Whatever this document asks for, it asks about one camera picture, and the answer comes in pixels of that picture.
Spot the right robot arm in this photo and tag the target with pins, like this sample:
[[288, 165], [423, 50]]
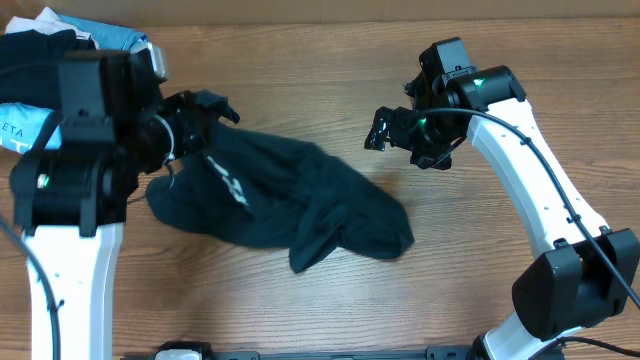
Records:
[[582, 270]]

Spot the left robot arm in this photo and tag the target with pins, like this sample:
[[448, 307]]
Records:
[[72, 188]]

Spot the light blue printed t-shirt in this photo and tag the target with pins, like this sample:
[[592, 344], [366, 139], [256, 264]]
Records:
[[21, 125]]

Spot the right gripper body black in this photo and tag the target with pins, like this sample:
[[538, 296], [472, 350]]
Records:
[[400, 132]]

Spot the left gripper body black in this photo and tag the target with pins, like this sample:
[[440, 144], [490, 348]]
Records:
[[181, 129]]

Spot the dark teal t-shirt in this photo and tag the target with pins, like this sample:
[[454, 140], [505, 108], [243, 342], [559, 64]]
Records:
[[263, 191]]

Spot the folded black garment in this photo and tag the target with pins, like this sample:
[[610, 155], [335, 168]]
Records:
[[29, 60]]

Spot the folded beige garment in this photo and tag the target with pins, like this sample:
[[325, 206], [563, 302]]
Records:
[[47, 22]]

